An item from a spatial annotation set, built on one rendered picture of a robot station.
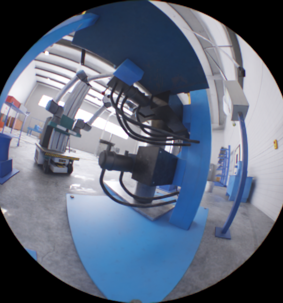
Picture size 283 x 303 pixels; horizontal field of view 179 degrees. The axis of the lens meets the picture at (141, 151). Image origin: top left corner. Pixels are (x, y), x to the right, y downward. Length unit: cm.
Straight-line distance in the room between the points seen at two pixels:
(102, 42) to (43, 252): 102
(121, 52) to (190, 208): 98
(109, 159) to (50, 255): 61
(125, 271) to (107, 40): 95
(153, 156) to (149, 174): 9
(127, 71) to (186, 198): 81
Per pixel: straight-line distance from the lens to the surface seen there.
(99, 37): 60
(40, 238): 65
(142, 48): 54
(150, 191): 85
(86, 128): 179
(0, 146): 122
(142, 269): 44
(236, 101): 109
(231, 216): 100
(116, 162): 48
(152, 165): 44
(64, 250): 59
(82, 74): 149
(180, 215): 68
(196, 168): 61
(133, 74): 54
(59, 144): 180
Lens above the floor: 51
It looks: 7 degrees up
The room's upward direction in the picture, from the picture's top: 13 degrees clockwise
